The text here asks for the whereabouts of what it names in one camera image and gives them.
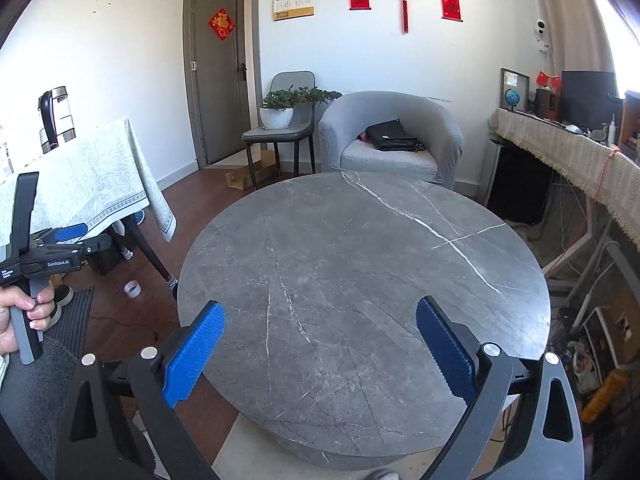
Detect person's left hand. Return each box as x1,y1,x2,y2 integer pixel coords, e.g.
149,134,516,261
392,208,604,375
0,284,55,356

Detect black table leg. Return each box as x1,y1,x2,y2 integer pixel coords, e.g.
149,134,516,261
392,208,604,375
122,214,178,294

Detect patterned white tablecloth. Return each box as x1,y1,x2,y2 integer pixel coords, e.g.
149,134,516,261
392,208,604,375
1,118,177,246

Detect tape roll on floor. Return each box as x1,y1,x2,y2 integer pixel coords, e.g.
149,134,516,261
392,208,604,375
122,281,142,299

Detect dark grey floor mat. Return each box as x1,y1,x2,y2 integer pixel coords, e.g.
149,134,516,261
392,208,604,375
44,287,94,359

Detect black chair back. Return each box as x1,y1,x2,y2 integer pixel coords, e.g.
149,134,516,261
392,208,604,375
38,86,76,154

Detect round grey marble table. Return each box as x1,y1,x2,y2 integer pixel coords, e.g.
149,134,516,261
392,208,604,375
178,171,551,470

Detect cardboard box on floor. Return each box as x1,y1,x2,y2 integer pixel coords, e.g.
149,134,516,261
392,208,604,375
226,150,278,191

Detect grey door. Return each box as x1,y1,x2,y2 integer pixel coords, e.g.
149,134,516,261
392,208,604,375
193,0,250,165

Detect black handbag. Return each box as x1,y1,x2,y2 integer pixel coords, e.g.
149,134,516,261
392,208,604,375
364,119,424,153

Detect beige fringed desk cloth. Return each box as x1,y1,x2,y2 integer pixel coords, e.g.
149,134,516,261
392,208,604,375
488,108,640,243

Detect potted green plant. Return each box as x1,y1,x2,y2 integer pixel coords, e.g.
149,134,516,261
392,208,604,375
259,86,342,130

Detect grey dining chair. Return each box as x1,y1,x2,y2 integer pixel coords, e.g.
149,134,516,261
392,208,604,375
241,70,316,188

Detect red door decoration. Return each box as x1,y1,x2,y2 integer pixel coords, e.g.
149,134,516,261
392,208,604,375
208,9,235,41

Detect grey armchair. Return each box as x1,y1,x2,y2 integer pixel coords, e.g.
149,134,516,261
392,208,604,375
318,91,464,190

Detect small blue globe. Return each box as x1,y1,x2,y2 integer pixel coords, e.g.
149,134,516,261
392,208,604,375
503,88,521,110

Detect framed picture on desk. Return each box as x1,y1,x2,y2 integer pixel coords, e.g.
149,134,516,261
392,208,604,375
500,68,529,112

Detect black monitor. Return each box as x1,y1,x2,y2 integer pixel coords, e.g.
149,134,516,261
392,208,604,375
560,70,623,130

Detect small red flags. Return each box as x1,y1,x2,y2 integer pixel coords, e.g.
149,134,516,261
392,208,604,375
536,70,562,93

